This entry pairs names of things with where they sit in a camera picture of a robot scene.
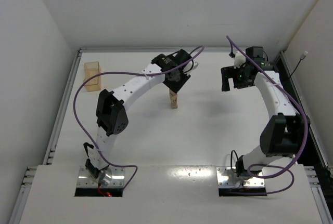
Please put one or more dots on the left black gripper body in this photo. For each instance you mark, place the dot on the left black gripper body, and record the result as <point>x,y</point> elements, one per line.
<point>177,83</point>

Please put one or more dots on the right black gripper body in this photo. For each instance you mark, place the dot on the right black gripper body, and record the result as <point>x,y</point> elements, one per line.
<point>232,76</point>

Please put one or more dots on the wooden block stack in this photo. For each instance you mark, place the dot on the wooden block stack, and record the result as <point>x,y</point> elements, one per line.
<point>172,94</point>

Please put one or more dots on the small wooden cube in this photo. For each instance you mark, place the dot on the small wooden cube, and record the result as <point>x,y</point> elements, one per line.
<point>173,99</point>

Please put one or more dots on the wooden block letter D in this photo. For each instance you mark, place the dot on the wooden block letter D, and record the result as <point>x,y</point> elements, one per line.
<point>174,103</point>

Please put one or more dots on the amber transparent plastic container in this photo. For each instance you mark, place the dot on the amber transparent plastic container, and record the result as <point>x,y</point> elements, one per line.
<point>94,82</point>

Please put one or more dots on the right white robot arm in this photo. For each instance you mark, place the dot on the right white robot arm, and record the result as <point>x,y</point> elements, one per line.
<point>287,128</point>

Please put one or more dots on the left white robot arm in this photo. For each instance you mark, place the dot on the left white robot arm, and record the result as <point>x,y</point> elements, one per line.
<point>172,70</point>

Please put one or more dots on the wooden cube far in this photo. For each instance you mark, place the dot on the wooden cube far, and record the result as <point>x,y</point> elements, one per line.
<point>174,106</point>

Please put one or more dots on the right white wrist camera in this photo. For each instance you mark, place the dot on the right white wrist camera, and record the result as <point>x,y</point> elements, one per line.
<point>239,59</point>

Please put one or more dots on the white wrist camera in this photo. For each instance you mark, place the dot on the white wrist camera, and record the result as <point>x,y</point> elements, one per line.
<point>239,59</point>
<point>195,65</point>

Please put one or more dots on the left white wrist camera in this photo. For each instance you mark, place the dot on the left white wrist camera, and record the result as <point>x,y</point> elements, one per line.
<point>195,65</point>

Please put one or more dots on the black wall cable white plug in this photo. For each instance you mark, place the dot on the black wall cable white plug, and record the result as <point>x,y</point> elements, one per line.
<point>302,57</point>

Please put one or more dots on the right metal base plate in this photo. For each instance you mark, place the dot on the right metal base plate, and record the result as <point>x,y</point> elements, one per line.
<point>227,179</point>

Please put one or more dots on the metal base plate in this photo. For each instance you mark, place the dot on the metal base plate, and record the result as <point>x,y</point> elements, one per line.
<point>109,178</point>
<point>227,179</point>

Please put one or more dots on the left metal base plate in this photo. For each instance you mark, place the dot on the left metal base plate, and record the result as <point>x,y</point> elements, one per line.
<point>109,178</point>

